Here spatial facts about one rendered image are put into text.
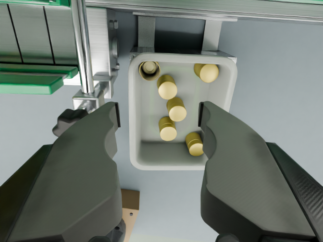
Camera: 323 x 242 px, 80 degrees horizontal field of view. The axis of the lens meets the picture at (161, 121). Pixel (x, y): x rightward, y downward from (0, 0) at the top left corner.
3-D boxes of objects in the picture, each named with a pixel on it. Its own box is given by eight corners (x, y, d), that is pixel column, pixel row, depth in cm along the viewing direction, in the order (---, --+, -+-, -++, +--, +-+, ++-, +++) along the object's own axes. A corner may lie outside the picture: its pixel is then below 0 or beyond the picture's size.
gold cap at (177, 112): (182, 112, 41) (186, 122, 37) (166, 112, 41) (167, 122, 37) (184, 97, 40) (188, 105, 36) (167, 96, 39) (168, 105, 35)
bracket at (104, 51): (119, 10, 28) (111, 7, 22) (121, 76, 32) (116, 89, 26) (93, 8, 28) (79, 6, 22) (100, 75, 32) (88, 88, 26)
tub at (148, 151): (222, 50, 37) (242, 57, 30) (204, 146, 48) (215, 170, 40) (131, 45, 36) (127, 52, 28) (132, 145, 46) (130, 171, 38)
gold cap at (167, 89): (174, 92, 39) (177, 100, 35) (156, 92, 39) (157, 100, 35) (175, 74, 37) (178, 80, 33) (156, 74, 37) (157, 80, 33)
